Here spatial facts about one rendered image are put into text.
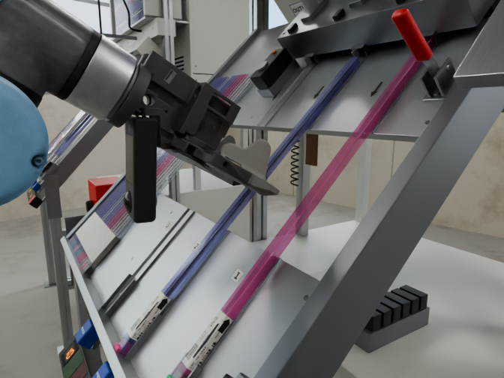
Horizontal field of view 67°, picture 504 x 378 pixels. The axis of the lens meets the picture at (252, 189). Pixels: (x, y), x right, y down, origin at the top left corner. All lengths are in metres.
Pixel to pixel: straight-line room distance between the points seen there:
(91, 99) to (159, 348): 0.27
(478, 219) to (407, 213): 3.29
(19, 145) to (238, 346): 0.26
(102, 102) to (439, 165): 0.33
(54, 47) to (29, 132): 0.16
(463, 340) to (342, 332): 0.45
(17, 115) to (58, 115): 3.97
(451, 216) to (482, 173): 0.44
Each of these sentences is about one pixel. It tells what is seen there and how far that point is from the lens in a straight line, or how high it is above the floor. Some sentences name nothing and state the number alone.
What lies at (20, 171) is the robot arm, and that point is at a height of 0.97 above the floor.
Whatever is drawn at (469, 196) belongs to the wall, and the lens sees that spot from 3.65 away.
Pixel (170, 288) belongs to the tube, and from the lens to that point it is 0.48.
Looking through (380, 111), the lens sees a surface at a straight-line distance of 0.47.
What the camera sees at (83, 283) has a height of 0.73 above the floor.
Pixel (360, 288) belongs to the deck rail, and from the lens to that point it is 0.35.
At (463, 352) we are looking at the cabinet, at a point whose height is 0.62.
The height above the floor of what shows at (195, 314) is 0.78.
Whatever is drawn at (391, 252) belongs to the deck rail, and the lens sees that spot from 0.37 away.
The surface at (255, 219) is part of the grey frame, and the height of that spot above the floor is 0.69.
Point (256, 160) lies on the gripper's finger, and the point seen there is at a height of 0.95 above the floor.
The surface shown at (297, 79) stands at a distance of 0.69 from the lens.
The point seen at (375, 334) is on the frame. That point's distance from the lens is 0.68.
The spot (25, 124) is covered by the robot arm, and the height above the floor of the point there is 1.00.
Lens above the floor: 1.00
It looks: 12 degrees down
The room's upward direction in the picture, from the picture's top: straight up
